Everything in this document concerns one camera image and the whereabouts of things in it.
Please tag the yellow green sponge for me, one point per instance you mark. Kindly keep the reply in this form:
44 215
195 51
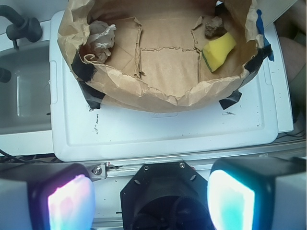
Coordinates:
215 52

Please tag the white plastic lid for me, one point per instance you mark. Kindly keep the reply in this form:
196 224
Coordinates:
111 132

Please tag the aluminium rail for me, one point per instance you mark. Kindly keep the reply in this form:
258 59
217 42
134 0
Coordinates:
200 161

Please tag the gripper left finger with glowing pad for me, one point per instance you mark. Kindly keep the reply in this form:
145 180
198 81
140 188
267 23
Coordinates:
46 196

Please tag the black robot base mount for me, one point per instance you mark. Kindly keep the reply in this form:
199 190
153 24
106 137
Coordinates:
165 197

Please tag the crumpled white paper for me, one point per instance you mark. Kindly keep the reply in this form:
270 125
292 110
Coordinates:
100 40

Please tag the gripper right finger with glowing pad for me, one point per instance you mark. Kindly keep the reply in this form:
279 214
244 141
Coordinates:
253 193

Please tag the blue tape strip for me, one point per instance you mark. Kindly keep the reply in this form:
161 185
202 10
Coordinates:
260 27

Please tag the brown paper bag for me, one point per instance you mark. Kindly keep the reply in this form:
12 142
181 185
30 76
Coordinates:
156 63

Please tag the brown rock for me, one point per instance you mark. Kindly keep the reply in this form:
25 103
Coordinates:
215 28

